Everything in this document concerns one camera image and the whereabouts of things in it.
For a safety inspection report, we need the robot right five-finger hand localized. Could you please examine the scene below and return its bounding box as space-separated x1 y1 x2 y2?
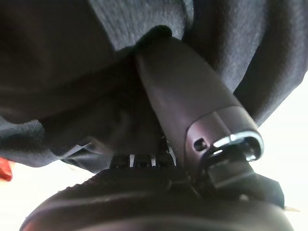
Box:
20 37 296 231

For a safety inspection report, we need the orange garment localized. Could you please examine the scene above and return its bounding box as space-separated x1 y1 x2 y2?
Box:
0 156 13 181

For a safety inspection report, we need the black garment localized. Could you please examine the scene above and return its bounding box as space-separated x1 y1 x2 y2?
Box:
0 0 308 174

